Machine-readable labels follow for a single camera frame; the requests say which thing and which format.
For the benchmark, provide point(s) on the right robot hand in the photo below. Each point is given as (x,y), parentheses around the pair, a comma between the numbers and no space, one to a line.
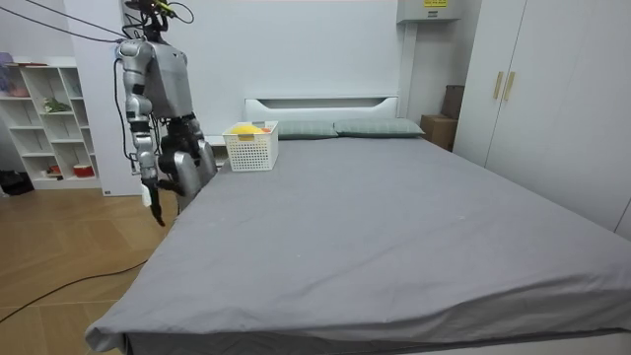
(153,197)

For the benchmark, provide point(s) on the yellow banana soft toy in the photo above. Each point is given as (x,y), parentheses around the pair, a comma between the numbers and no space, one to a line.
(245,129)

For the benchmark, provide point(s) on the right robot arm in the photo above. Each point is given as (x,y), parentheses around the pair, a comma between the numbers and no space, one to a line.
(138,106)

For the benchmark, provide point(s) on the robot legs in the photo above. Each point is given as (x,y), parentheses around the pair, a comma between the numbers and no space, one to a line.
(189,167)

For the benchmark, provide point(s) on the red bowl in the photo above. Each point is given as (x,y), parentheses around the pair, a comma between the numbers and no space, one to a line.
(84,171)

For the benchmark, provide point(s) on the white bedside table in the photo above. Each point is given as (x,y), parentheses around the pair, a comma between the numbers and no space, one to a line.
(217,141)

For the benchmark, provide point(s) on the white open shelf unit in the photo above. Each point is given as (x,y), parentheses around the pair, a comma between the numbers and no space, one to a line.
(64,141)

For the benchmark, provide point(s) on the white perforated plastic basket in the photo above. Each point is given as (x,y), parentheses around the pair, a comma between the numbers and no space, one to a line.
(251,153)

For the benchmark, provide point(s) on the robot body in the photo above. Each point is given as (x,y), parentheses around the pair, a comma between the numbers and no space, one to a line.
(170,79)

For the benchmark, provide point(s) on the green plant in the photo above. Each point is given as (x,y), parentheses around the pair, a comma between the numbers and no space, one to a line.
(55,105)

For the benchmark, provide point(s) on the black bag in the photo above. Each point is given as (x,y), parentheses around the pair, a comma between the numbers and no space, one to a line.
(15,183)

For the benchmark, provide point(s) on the large green plaid pillow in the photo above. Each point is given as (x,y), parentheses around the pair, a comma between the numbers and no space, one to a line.
(305,129)

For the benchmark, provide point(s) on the grey bed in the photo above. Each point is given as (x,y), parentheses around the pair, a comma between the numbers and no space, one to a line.
(370,207)

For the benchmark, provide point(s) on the brown cardboard box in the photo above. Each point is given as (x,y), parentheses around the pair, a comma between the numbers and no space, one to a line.
(438,130)

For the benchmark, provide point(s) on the dark brown box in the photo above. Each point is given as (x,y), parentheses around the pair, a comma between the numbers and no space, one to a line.
(452,101)

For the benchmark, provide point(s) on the white wardrobe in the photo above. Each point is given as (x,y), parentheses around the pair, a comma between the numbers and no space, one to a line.
(552,123)

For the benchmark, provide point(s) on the grey wall box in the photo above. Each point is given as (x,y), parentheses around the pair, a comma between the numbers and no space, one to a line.
(424,14)

